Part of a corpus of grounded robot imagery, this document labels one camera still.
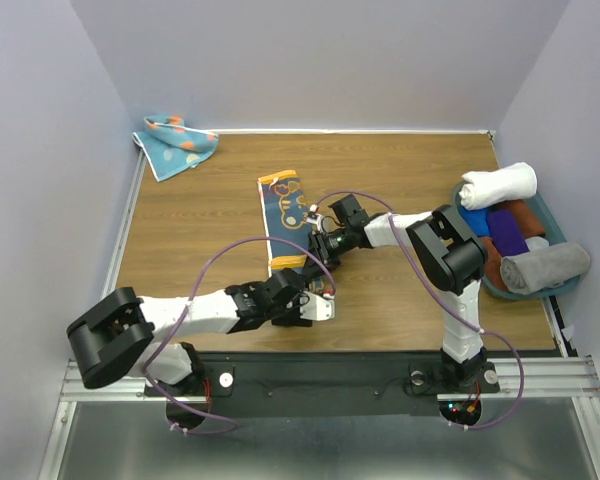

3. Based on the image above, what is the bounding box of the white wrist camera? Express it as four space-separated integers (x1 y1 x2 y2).
306 204 324 230
299 292 336 321

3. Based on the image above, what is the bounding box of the brown rolled towel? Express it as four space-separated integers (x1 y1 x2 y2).
494 200 546 239

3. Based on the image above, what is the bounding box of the purple rolled towel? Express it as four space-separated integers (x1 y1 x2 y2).
486 210 529 257

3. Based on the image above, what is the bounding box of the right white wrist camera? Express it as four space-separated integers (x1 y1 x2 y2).
306 204 324 230

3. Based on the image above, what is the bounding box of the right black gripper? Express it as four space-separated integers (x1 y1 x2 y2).
301 225 354 278

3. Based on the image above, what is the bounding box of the black mounting base plate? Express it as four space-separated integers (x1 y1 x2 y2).
168 351 500 419

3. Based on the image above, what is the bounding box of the white small rolled towel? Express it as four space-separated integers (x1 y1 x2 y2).
525 236 550 252

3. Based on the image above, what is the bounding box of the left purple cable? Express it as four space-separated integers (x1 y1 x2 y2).
143 235 337 436

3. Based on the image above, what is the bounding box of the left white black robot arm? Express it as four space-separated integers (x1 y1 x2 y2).
67 269 316 394

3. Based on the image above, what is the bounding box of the purple cable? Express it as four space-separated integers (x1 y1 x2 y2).
312 189 526 432
143 235 337 436

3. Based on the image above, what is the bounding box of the blue rolled towel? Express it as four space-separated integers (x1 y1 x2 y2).
459 206 491 237

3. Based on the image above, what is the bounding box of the blue polka dot towel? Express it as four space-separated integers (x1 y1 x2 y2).
131 115 219 182

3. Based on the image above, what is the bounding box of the rust red rolled towel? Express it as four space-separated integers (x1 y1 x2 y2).
480 237 508 292

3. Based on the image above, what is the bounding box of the grey rolled towel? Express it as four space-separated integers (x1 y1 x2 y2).
500 242 591 295

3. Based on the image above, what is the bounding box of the teal plastic basket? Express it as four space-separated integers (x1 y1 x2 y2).
450 179 581 301

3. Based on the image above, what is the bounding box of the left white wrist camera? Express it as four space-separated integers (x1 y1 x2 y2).
299 292 336 321

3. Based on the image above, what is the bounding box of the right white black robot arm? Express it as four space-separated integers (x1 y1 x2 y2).
302 191 487 390

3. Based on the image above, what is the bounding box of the aluminium extrusion frame rail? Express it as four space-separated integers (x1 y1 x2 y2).
37 149 600 480

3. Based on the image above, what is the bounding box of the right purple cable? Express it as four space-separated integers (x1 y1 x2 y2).
312 189 526 432

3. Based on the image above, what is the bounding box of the yellow and blue cartoon towel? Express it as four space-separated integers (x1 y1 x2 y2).
257 169 312 274

